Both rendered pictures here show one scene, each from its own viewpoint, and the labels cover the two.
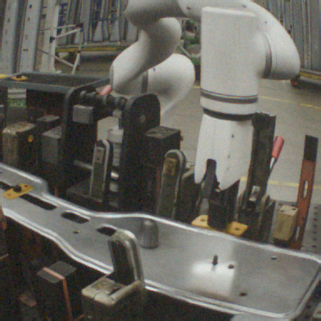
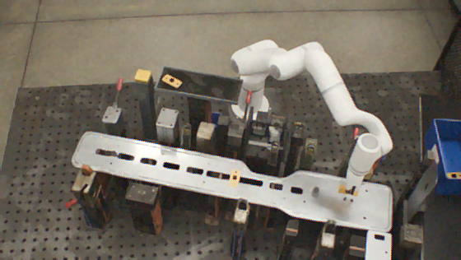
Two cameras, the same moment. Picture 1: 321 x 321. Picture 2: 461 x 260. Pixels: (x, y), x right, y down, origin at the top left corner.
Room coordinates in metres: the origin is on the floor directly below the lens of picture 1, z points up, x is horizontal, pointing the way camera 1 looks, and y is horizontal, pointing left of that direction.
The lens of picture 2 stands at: (-0.06, 0.75, 2.84)
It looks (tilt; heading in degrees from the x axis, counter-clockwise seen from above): 54 degrees down; 339
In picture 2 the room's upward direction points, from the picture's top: 2 degrees clockwise
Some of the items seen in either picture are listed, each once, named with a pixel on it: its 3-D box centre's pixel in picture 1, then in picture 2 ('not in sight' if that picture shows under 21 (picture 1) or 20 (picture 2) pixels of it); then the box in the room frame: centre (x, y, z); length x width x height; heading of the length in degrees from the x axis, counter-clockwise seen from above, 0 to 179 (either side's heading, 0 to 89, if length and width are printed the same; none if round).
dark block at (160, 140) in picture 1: (157, 226); (291, 158); (1.04, 0.00, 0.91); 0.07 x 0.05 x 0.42; 149
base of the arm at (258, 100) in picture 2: not in sight; (251, 95); (1.47, 0.03, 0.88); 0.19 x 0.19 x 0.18
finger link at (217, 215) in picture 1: (215, 210); not in sight; (0.71, -0.08, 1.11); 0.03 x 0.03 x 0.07; 59
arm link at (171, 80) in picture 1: (160, 93); (259, 63); (1.47, 0.00, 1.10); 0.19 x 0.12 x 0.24; 101
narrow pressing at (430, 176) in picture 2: not in sight; (420, 192); (0.58, -0.31, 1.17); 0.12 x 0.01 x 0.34; 149
